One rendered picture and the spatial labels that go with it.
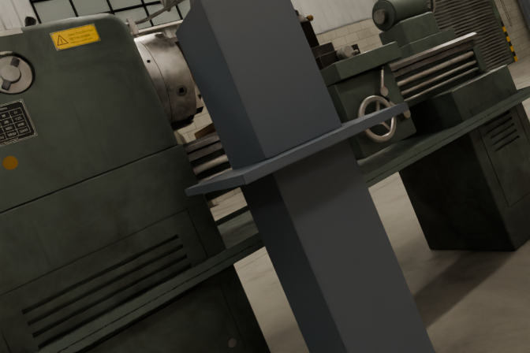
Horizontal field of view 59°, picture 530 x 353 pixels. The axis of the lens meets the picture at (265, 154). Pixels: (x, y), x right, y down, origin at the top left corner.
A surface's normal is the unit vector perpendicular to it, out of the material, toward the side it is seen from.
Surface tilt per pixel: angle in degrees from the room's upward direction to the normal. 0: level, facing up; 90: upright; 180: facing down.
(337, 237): 90
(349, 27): 90
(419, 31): 90
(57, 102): 90
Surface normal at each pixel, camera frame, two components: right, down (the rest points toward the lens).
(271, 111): 0.40, -0.13
